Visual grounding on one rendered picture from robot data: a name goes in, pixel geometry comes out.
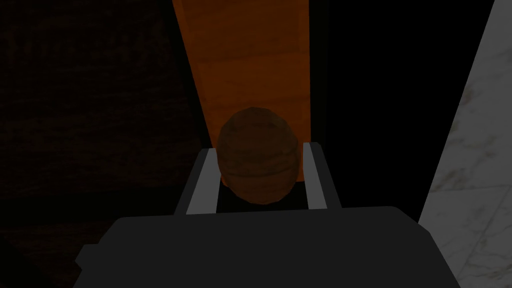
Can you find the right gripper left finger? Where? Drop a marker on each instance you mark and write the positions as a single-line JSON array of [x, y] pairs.
[[200, 184]]

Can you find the brown round door knob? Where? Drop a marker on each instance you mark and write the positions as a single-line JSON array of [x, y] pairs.
[[256, 156]]

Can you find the orange wooden door leaf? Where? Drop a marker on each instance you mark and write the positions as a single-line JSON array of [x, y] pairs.
[[248, 60]]

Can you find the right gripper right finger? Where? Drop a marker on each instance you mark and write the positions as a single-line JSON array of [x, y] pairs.
[[318, 180]]

